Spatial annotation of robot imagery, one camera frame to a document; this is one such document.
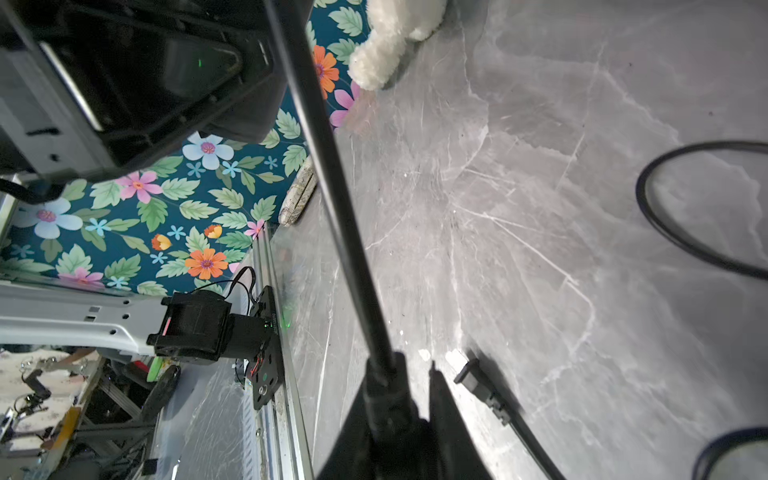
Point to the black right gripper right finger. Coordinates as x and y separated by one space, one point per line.
456 454

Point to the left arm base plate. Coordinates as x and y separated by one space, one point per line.
265 369

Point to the white teddy bear blue shirt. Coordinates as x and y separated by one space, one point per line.
393 23

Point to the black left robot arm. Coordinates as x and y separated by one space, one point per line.
95 90

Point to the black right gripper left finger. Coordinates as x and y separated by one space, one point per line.
356 455

